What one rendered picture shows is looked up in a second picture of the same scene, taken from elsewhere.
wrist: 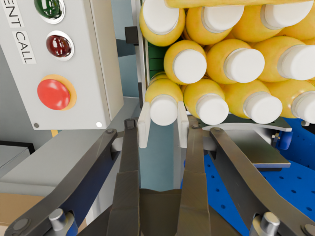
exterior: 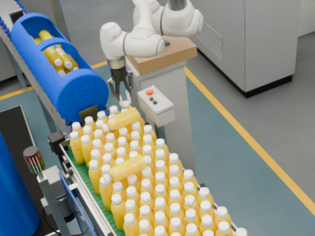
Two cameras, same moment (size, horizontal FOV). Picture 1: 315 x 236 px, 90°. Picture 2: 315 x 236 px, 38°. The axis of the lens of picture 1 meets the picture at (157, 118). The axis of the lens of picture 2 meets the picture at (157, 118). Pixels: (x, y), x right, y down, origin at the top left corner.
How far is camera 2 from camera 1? 2.11 m
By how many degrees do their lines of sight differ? 28
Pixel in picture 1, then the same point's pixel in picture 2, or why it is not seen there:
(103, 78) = (143, 101)
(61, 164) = (165, 85)
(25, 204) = (160, 64)
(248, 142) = not seen: hidden behind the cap
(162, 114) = (125, 102)
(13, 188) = (172, 67)
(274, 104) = (100, 114)
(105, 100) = (139, 97)
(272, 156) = (83, 114)
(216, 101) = (114, 109)
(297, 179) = (72, 111)
